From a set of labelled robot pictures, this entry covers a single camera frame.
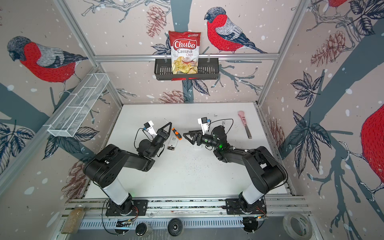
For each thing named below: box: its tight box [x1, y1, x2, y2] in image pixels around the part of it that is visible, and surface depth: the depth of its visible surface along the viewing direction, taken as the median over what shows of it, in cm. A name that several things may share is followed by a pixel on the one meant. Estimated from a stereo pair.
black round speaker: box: [167, 218, 184, 237], surface depth 61 cm
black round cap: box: [135, 223, 147, 236], surface depth 61 cm
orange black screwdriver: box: [164, 118, 183, 141], surface depth 83 cm
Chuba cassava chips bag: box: [168, 30, 201, 74], surface depth 86 cm
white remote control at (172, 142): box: [167, 134, 179, 151], surface depth 97 cm
